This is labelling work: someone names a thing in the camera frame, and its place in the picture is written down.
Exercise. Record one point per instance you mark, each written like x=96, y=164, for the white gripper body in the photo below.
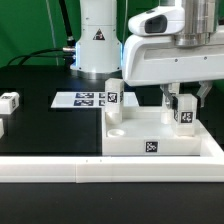
x=170, y=44

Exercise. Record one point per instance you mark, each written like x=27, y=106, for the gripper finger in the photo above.
x=169, y=94
x=205, y=87

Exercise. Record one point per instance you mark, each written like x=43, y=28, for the white square tabletop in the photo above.
x=141, y=133

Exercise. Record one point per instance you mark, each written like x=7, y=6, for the white L-shaped fence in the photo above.
x=207, y=167

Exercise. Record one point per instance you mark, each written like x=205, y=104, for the white marker plate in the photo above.
x=88, y=99

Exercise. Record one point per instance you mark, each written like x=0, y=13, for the white block left edge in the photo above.
x=1, y=128

